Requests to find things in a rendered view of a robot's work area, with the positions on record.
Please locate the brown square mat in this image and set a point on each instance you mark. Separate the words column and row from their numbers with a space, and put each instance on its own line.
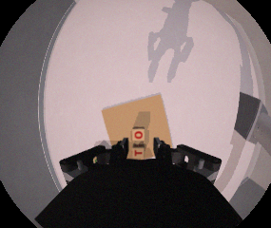
column 148, row 113

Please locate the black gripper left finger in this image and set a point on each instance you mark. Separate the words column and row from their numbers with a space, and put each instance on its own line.
column 82, row 162

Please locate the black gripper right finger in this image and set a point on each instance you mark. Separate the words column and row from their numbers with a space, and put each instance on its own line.
column 198, row 161

